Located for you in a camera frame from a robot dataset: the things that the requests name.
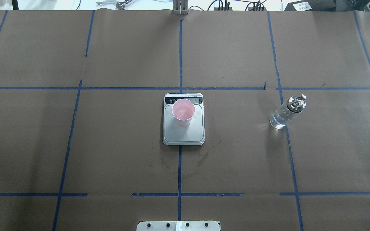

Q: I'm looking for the pink plastic cup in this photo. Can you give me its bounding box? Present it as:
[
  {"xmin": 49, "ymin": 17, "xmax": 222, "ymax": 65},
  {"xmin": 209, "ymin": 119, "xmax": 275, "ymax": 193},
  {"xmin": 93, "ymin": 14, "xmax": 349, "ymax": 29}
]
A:
[{"xmin": 172, "ymin": 98, "xmax": 195, "ymax": 126}]

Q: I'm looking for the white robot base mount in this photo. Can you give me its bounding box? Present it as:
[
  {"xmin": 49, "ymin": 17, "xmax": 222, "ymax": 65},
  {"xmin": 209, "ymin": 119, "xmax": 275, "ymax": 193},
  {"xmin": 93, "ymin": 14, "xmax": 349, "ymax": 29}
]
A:
[{"xmin": 136, "ymin": 220, "xmax": 221, "ymax": 231}]

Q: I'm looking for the aluminium frame post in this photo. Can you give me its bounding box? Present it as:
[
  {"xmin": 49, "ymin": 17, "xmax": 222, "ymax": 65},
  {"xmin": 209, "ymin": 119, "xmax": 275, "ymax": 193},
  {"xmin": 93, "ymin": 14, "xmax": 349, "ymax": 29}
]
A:
[{"xmin": 172, "ymin": 0, "xmax": 189, "ymax": 15}]

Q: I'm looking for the silver digital kitchen scale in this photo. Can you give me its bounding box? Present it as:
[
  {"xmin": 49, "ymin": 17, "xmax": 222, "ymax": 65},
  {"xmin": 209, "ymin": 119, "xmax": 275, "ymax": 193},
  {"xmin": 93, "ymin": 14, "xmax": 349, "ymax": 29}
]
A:
[{"xmin": 163, "ymin": 92, "xmax": 205, "ymax": 146}]

